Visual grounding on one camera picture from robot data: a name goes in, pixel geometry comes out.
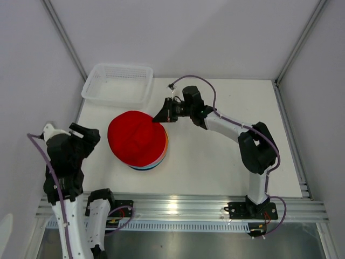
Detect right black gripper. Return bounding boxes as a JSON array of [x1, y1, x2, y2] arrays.
[[153, 98, 194, 123]]

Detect orange bucket hat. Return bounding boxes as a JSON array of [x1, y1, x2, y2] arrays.
[[159, 130, 169, 162]]

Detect red bucket hat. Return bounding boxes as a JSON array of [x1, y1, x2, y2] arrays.
[[107, 111, 165, 167]]

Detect lavender bucket hat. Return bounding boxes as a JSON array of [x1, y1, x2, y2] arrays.
[[129, 152, 166, 171]]

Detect teal bucket hat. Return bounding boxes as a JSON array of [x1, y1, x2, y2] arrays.
[[130, 159, 164, 171]]

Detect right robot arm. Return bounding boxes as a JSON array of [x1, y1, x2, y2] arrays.
[[153, 86, 280, 218]]

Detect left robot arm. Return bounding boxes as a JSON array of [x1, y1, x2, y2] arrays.
[[43, 123, 116, 258]]

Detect white plastic bin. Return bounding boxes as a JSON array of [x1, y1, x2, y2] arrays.
[[81, 63, 153, 110]]

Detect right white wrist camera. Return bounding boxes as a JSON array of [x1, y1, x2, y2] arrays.
[[167, 83, 180, 99]]

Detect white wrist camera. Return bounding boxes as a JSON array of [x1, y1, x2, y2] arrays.
[[43, 123, 71, 142], [167, 83, 180, 99]]

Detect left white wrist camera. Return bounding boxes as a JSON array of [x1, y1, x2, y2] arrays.
[[43, 123, 71, 142]]

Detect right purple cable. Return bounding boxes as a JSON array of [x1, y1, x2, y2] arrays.
[[172, 74, 281, 195]]

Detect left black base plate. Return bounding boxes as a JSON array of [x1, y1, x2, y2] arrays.
[[109, 200, 134, 218]]

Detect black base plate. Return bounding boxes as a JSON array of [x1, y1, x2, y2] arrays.
[[109, 200, 134, 218], [223, 202, 278, 220]]

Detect aluminium mounting rail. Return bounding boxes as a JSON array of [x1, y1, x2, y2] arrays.
[[36, 190, 329, 222]]

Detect white slotted cable duct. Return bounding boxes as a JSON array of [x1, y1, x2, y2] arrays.
[[47, 220, 250, 233]]

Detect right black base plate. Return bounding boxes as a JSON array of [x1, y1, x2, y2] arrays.
[[223, 202, 278, 220]]

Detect left aluminium frame post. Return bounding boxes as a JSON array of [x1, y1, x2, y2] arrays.
[[40, 0, 88, 81]]

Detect aluminium frame post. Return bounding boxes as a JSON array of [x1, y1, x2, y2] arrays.
[[40, 0, 88, 81], [274, 0, 330, 87]]

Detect right aluminium table rail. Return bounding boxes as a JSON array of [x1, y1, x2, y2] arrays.
[[272, 80, 314, 201]]

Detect right aluminium frame post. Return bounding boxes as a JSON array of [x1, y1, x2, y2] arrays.
[[274, 0, 330, 87]]

